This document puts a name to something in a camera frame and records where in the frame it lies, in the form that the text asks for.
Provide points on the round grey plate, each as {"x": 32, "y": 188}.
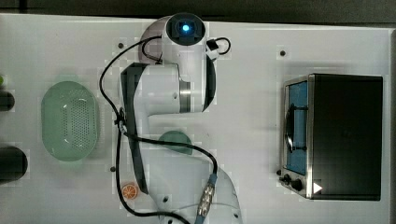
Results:
{"x": 151, "y": 53}

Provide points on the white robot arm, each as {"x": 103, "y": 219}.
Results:
{"x": 183, "y": 180}

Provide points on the black toaster oven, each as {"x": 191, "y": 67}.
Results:
{"x": 332, "y": 137}

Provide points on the black cylinder container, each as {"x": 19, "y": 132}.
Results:
{"x": 13, "y": 164}

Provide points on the teal green cup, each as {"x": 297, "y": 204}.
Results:
{"x": 177, "y": 137}

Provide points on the green perforated colander basket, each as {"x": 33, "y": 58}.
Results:
{"x": 69, "y": 117}

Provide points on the dark cylinder at edge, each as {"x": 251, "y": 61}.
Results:
{"x": 7, "y": 101}

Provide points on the toy orange slice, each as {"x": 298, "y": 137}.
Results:
{"x": 129, "y": 191}

